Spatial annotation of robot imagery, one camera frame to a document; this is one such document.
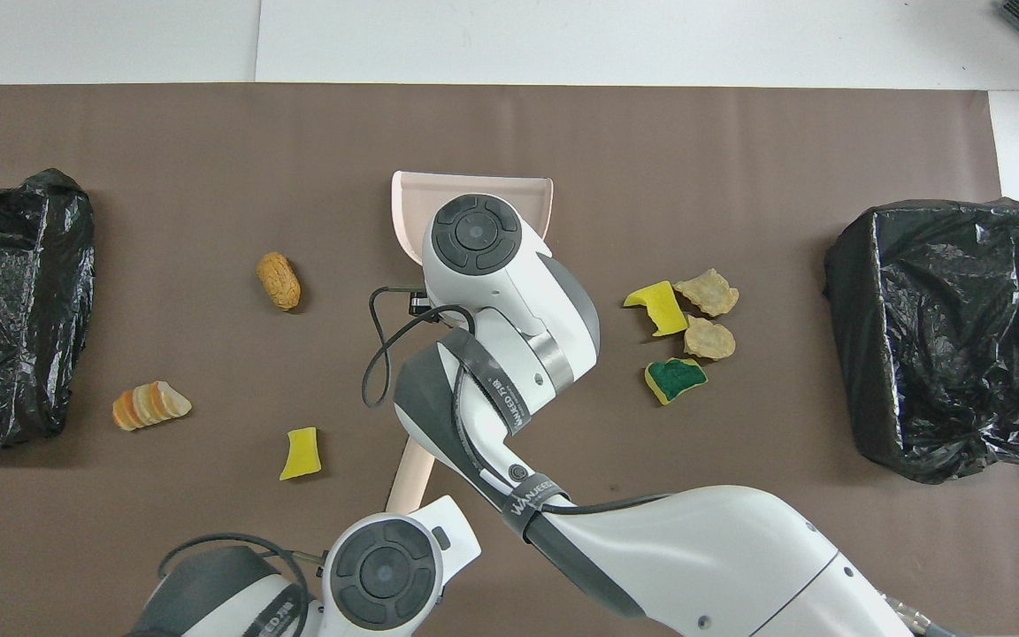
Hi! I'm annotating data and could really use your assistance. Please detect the beige hand brush black bristles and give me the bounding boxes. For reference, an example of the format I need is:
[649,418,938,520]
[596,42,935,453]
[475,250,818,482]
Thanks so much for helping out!
[385,438,431,514]

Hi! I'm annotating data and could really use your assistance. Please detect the black bag lined bin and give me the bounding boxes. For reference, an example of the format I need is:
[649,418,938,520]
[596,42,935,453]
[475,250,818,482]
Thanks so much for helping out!
[824,197,1019,485]
[0,168,96,449]

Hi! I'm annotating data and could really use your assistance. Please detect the yellow sponge with green scourer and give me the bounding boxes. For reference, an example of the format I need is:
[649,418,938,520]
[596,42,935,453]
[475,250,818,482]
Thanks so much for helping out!
[644,357,709,406]

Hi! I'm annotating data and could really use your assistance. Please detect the brown oval croquette toy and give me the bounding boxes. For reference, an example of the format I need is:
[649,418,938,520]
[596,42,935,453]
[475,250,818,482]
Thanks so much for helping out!
[256,252,303,312]

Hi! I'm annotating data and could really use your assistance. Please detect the beige chip piece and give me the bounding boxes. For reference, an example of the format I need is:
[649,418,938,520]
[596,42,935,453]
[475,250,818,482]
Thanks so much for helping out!
[674,268,739,318]
[683,316,737,361]

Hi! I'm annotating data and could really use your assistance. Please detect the sliced bread loaf toy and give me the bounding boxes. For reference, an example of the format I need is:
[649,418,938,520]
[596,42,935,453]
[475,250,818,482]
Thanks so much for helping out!
[112,380,193,432]

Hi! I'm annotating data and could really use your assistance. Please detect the brown paper table mat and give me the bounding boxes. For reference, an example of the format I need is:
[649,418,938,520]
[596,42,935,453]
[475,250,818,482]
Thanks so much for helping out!
[0,84,1019,637]

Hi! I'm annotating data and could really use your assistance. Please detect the pale pink plastic dustpan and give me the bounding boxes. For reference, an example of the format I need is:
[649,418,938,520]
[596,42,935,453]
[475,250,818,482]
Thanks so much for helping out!
[391,171,555,266]

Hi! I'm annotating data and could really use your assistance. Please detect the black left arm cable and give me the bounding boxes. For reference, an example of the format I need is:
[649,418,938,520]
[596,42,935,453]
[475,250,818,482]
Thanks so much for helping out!
[158,533,311,611]

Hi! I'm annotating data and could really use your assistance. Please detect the small yellow sponge piece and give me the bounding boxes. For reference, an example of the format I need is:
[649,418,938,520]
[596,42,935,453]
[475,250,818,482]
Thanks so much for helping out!
[280,427,323,481]

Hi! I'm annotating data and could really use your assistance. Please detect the notched yellow sponge piece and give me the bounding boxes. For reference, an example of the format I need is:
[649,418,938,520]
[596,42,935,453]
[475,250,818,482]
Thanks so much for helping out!
[623,280,689,338]

